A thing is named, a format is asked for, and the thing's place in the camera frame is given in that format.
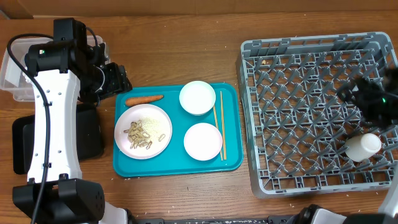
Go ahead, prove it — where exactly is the pink plate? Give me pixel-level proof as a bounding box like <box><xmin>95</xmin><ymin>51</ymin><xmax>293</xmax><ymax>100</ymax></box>
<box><xmin>114</xmin><ymin>104</ymin><xmax>172</xmax><ymax>159</ymax></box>

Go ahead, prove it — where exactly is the white bowl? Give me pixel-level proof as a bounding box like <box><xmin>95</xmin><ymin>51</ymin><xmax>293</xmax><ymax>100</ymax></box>
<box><xmin>179</xmin><ymin>81</ymin><xmax>216</xmax><ymax>116</ymax></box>

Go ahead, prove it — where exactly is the pink bowl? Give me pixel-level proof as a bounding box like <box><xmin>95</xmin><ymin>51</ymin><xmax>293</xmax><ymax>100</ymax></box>
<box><xmin>183</xmin><ymin>123</ymin><xmax>220</xmax><ymax>161</ymax></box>

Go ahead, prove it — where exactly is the wooden chopstick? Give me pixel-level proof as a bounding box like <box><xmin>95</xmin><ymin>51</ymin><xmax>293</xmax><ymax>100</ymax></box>
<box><xmin>220</xmin><ymin>91</ymin><xmax>227</xmax><ymax>161</ymax></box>
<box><xmin>213</xmin><ymin>104</ymin><xmax>224</xmax><ymax>161</ymax></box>

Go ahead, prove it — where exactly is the white paper cup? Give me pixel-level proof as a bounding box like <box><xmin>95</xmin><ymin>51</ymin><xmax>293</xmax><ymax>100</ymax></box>
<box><xmin>345</xmin><ymin>133</ymin><xmax>382</xmax><ymax>162</ymax></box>

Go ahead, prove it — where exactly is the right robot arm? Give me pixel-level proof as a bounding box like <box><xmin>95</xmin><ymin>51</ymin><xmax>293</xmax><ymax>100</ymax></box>
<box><xmin>287</xmin><ymin>68</ymin><xmax>397</xmax><ymax>224</ymax></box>

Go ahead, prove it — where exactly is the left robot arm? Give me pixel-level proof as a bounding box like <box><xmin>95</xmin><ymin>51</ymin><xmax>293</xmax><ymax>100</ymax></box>
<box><xmin>12</xmin><ymin>18</ymin><xmax>135</xmax><ymax>223</ymax></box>

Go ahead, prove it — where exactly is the grey dishwasher rack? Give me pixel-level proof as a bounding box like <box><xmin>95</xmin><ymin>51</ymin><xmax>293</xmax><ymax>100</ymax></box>
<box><xmin>236</xmin><ymin>32</ymin><xmax>397</xmax><ymax>198</ymax></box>

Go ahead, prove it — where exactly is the orange carrot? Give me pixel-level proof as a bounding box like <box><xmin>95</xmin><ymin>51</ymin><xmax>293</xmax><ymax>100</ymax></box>
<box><xmin>125</xmin><ymin>95</ymin><xmax>164</xmax><ymax>107</ymax></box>

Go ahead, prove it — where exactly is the rice grains pile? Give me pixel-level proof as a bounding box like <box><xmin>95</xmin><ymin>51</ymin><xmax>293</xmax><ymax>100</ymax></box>
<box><xmin>142</xmin><ymin>118</ymin><xmax>169</xmax><ymax>139</ymax></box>

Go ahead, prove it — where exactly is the peanut shells pile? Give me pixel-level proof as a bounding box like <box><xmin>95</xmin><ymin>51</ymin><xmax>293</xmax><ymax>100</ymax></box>
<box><xmin>123</xmin><ymin>119</ymin><xmax>167</xmax><ymax>150</ymax></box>

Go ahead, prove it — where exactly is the teal serving tray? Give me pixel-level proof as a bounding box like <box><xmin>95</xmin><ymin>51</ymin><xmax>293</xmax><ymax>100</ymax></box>
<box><xmin>113</xmin><ymin>83</ymin><xmax>243</xmax><ymax>178</ymax></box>

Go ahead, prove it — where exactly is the black plastic tray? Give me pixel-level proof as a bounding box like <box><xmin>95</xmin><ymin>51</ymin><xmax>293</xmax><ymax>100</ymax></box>
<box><xmin>12</xmin><ymin>104</ymin><xmax>104</xmax><ymax>175</ymax></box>

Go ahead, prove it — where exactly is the clear plastic bin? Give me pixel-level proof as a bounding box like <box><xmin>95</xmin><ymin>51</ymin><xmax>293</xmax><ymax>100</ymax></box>
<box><xmin>0</xmin><ymin>35</ymin><xmax>111</xmax><ymax>103</ymax></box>

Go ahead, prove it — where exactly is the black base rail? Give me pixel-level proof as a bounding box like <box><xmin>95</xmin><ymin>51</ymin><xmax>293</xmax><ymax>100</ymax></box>
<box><xmin>134</xmin><ymin>215</ymin><xmax>295</xmax><ymax>224</ymax></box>

